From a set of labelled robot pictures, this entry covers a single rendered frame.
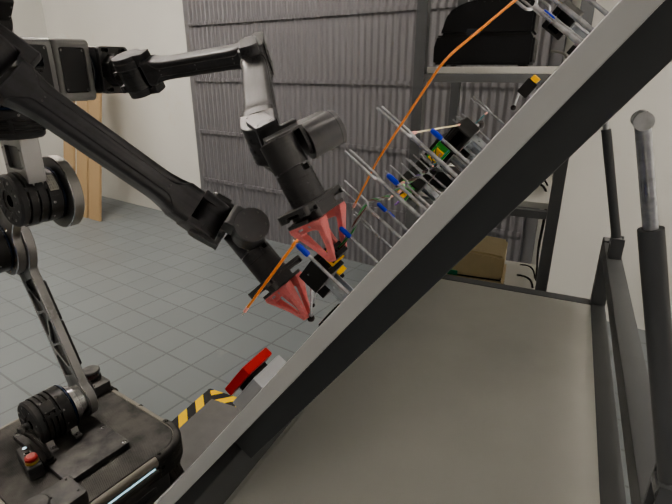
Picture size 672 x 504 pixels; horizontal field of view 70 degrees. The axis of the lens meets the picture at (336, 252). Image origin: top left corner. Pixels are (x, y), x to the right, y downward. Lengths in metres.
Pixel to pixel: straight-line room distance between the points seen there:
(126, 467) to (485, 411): 1.21
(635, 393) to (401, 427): 0.41
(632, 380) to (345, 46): 3.13
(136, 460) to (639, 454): 1.50
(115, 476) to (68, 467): 0.16
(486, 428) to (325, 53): 3.14
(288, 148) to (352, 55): 2.94
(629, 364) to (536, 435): 0.23
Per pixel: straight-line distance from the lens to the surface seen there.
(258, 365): 0.59
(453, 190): 0.36
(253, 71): 1.05
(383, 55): 3.52
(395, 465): 0.94
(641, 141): 0.50
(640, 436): 0.80
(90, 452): 1.92
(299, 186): 0.72
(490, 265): 1.79
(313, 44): 3.84
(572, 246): 3.30
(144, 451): 1.89
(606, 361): 1.35
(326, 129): 0.75
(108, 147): 0.82
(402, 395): 1.09
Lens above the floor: 1.45
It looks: 21 degrees down
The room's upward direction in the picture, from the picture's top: straight up
